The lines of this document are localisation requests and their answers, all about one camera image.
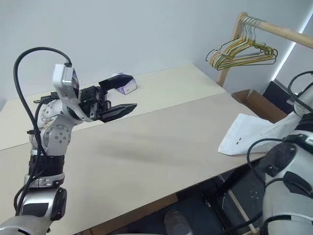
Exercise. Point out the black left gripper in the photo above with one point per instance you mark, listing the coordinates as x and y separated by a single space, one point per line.
93 100

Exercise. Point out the white garment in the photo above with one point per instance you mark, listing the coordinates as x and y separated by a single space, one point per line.
244 132

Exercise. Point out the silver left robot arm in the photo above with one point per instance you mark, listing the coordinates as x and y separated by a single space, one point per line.
58 137

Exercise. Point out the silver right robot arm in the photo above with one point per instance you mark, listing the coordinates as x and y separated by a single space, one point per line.
281 156

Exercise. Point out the purple tissue box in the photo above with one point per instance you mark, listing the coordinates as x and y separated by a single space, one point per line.
129 87

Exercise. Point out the brown cardboard box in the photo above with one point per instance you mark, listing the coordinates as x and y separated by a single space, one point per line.
259 102

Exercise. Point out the black case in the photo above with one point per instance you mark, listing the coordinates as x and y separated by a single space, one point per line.
276 95

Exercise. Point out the black equipment box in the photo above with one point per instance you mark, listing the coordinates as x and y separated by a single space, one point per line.
244 195

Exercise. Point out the bundle of coloured hangers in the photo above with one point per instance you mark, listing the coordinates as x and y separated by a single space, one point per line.
275 55

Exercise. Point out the light wooden slat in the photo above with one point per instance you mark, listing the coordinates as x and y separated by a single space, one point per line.
242 210

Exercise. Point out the light wooden clothes rack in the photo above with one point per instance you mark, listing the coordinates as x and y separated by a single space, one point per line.
281 30

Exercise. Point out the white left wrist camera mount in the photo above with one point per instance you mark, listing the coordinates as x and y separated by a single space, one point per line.
58 80

